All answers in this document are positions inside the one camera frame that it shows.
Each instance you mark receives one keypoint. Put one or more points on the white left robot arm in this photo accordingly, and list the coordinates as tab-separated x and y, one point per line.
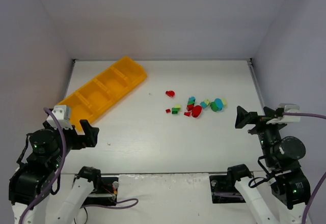
40	165

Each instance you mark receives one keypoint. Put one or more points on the dark green lego brick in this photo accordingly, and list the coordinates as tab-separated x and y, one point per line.
174	111

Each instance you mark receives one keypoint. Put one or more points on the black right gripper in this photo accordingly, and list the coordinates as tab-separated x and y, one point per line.
258	118

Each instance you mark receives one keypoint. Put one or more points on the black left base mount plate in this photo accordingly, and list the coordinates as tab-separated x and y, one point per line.
105	194

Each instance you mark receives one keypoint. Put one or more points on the red lego brick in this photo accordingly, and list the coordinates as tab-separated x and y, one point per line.
190	107

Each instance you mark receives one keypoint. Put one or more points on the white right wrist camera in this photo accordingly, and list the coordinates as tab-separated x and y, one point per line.
285	114

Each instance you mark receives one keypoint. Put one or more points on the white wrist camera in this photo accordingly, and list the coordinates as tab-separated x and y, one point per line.
285	114
62	113

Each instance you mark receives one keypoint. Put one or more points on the pale yellow lego at right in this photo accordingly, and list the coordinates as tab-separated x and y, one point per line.
224	102

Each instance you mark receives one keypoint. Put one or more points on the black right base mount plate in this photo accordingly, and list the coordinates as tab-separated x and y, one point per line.
222	191

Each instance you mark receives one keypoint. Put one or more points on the red curved lego piece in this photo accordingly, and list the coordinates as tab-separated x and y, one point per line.
170	93

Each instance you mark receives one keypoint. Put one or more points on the cyan rounded lego piece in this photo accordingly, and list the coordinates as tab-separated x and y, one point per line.
219	103

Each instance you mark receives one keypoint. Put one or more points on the green rounded lego piece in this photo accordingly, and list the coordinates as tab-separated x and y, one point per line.
216	106

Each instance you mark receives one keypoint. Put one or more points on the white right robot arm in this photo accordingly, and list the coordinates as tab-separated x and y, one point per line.
280	162

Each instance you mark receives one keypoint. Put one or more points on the yellow four-compartment sorting tray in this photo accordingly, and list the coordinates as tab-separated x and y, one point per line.
93	99

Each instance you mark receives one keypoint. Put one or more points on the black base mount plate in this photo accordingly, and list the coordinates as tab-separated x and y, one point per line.
105	194
222	191

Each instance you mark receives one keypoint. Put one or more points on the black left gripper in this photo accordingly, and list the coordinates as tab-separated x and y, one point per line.
77	137

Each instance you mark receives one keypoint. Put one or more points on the cyan small lego brick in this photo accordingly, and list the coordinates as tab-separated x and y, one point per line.
203	104

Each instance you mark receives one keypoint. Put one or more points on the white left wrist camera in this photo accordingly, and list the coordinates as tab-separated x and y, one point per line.
62	113

